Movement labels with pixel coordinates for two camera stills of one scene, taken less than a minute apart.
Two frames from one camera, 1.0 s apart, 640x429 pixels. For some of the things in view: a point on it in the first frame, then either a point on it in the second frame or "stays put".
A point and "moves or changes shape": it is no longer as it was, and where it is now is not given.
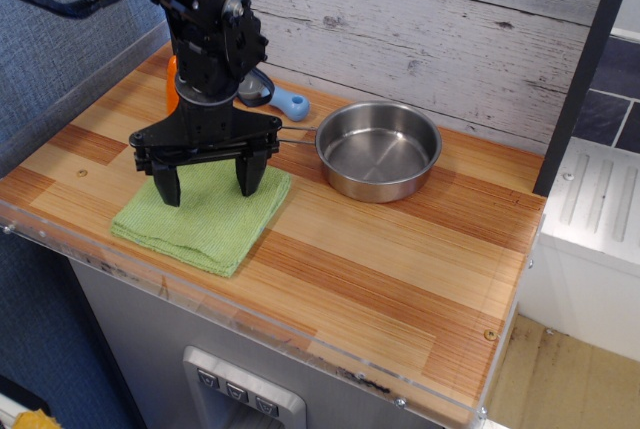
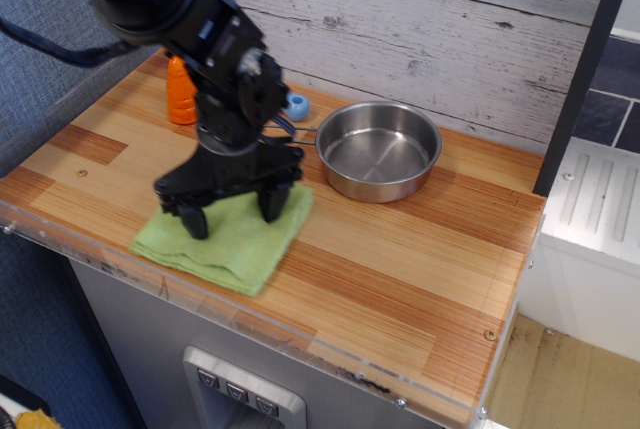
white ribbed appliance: x=584 y=280 stays put
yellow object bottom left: x=35 y=419 stays put
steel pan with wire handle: x=375 y=151 stays put
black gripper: x=200 y=132 -> x=205 y=176
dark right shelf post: x=586 y=69 stays put
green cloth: x=215 y=227 moves or changes shape
